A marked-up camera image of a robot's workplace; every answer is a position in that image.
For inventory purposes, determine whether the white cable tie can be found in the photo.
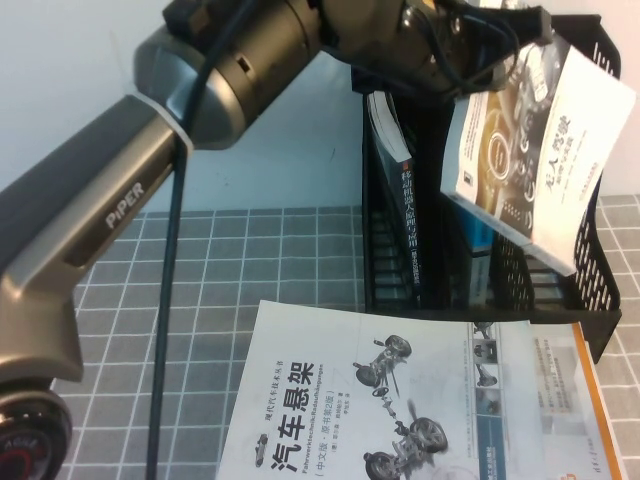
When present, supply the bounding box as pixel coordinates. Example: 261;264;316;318
130;92;195;152

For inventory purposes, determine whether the black spine robotics book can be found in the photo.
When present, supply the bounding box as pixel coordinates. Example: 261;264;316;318
366;91;424;307

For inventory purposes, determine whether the grey checked tablecloth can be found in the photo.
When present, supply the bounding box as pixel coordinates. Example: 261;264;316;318
49;194;640;480

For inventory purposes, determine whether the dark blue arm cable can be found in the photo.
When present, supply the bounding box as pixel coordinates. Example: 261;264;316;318
144;0;216;480

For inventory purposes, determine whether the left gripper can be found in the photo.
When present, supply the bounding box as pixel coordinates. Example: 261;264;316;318
394;0;555;96

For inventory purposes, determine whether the blue cover book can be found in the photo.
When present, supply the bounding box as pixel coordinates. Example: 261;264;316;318
452;194;496;306

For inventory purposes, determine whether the black mesh book stand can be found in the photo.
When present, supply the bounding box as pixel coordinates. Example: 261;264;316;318
349;13;623;364

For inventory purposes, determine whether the white self-driving book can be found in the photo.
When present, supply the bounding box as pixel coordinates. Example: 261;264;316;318
439;42;637;276

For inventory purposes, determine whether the orange edged white book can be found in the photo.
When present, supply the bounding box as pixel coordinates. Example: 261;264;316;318
528;321;621;480

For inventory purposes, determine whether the white car suspension book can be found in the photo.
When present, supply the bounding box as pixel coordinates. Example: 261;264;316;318
215;299;539;480

